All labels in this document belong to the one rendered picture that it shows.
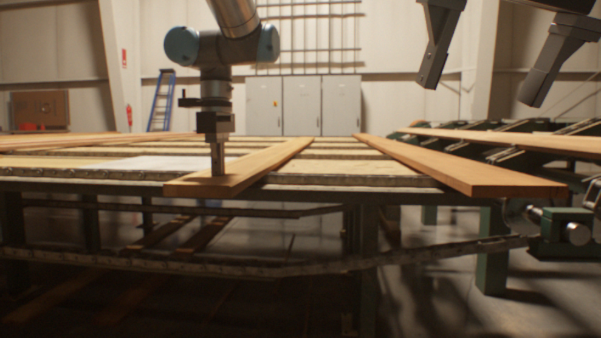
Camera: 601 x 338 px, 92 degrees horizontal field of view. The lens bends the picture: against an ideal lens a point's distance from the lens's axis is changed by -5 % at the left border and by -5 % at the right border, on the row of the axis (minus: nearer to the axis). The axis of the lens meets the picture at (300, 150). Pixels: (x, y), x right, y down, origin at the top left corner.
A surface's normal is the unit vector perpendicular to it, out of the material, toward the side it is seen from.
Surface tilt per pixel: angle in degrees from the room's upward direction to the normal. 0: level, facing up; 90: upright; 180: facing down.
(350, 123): 90
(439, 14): 113
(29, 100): 90
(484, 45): 99
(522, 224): 90
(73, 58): 90
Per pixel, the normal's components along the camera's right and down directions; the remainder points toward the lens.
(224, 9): -0.06, 0.87
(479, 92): -0.11, 0.24
